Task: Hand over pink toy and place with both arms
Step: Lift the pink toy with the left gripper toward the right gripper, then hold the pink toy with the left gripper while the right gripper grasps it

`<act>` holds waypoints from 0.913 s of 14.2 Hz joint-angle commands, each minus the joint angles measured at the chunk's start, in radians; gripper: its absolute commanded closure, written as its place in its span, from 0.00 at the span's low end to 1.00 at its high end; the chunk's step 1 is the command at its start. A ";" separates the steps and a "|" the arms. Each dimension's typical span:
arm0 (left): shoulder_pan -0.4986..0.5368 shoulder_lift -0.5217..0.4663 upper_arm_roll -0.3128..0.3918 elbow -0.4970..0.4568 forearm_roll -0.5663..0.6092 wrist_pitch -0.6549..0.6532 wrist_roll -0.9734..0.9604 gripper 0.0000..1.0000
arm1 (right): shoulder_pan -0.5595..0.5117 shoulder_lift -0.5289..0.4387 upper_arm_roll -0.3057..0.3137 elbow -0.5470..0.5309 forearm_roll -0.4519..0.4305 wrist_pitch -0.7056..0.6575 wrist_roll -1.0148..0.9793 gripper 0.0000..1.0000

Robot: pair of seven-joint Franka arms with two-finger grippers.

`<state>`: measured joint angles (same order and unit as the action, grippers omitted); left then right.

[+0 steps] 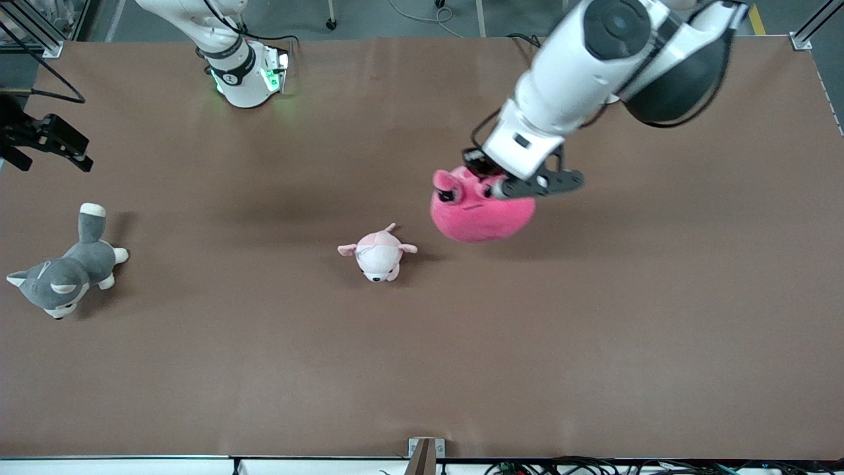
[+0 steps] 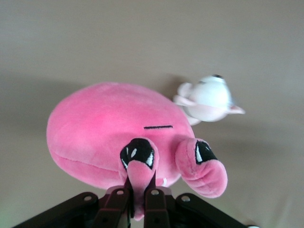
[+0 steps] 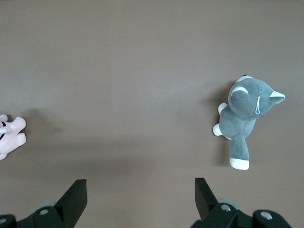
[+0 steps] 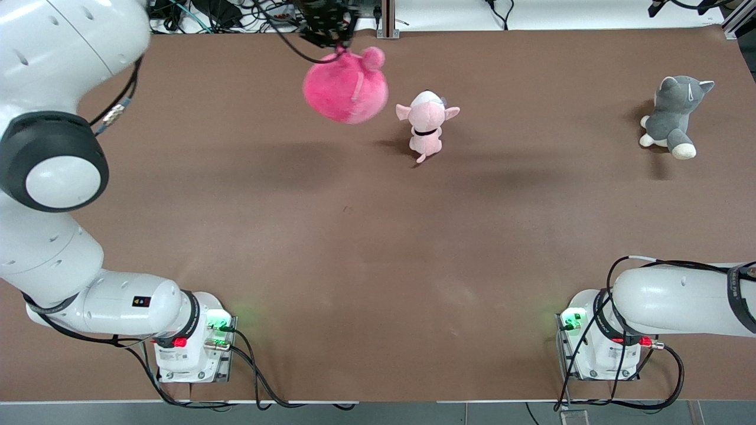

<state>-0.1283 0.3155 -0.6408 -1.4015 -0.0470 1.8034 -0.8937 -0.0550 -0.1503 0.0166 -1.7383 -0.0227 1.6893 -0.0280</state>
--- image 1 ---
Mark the pale pink plush pig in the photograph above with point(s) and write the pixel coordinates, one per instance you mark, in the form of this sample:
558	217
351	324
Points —
379	257

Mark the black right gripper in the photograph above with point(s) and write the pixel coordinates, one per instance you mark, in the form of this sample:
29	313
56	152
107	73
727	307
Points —
20	132

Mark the hot pink round plush toy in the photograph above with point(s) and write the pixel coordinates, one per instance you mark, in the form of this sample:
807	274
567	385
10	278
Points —
481	221

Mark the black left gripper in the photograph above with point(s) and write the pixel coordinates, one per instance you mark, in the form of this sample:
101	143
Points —
476	160

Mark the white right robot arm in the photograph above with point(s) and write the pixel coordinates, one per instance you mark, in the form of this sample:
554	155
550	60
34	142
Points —
241	79

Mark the metal table edge bracket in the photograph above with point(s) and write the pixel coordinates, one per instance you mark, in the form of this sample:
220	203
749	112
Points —
425	455

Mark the grey metal stand leg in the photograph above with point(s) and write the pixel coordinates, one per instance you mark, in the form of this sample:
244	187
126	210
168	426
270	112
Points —
481	18

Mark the grey white husky plush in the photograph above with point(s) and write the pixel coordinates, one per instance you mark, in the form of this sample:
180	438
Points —
79	264

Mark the aluminium frame post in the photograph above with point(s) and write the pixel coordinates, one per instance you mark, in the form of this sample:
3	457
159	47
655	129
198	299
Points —
41	36
811	30

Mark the white table edge rail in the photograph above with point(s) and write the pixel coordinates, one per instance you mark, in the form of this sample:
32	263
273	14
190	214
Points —
132	467

